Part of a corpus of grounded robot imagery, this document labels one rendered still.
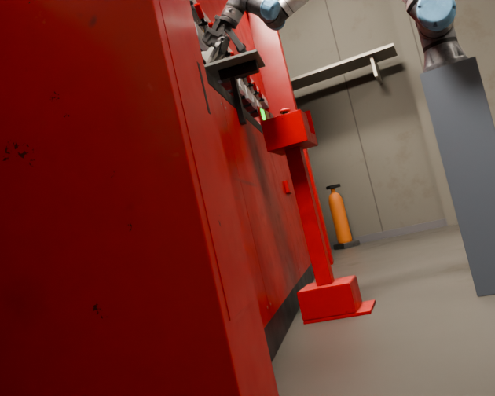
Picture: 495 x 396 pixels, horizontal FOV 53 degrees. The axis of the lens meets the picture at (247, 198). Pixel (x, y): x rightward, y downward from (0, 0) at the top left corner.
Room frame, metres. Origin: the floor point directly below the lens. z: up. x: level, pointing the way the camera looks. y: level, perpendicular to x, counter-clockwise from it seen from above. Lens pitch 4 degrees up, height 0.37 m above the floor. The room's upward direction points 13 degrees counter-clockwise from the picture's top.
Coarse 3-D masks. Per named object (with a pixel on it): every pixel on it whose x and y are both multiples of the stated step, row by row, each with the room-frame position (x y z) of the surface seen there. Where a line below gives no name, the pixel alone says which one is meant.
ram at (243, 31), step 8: (200, 0) 2.15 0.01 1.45; (208, 0) 2.35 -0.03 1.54; (216, 0) 2.58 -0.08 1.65; (224, 0) 2.87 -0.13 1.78; (208, 8) 2.30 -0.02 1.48; (216, 8) 2.52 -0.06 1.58; (208, 16) 2.25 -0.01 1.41; (240, 24) 3.38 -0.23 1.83; (248, 24) 3.88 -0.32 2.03; (240, 32) 3.28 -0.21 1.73; (248, 32) 3.75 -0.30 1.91; (240, 40) 3.19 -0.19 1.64; (248, 40) 3.63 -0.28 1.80; (232, 48) 2.74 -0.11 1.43; (248, 48) 3.51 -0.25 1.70; (256, 80) 3.53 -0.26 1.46; (264, 96) 3.80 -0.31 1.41; (264, 104) 3.81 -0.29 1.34
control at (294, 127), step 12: (264, 120) 1.84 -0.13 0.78; (276, 120) 1.83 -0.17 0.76; (288, 120) 1.81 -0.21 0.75; (300, 120) 1.80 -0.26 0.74; (264, 132) 1.85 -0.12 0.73; (276, 132) 1.83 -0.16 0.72; (288, 132) 1.82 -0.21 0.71; (300, 132) 1.80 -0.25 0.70; (312, 132) 1.98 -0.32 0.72; (276, 144) 1.83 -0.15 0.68; (288, 144) 1.82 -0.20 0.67; (300, 144) 1.85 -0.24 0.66; (312, 144) 1.91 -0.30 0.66
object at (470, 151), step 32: (448, 64) 1.62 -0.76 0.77; (448, 96) 1.63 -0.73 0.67; (480, 96) 1.60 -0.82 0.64; (448, 128) 1.64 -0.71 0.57; (480, 128) 1.60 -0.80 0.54; (448, 160) 1.65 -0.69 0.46; (480, 160) 1.61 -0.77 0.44; (480, 192) 1.62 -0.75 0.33; (480, 224) 1.63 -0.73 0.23; (480, 256) 1.64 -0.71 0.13; (480, 288) 1.65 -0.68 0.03
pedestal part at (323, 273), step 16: (288, 160) 1.90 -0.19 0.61; (304, 160) 1.91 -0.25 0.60; (304, 176) 1.88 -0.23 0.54; (304, 192) 1.89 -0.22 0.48; (304, 208) 1.89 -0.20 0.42; (304, 224) 1.89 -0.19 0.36; (320, 224) 1.92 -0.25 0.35; (320, 240) 1.88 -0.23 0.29; (320, 256) 1.88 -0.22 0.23; (320, 272) 1.89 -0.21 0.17
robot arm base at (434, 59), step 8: (440, 40) 1.65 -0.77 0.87; (448, 40) 1.65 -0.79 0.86; (456, 40) 1.67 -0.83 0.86; (424, 48) 1.70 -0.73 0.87; (432, 48) 1.67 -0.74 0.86; (440, 48) 1.65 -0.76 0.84; (448, 48) 1.64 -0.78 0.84; (456, 48) 1.65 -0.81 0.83; (424, 56) 1.72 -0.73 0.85; (432, 56) 1.67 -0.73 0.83; (440, 56) 1.65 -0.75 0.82; (448, 56) 1.64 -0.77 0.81; (456, 56) 1.63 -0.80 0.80; (464, 56) 1.65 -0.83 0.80; (424, 64) 1.71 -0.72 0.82; (432, 64) 1.66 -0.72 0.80; (440, 64) 1.64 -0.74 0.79
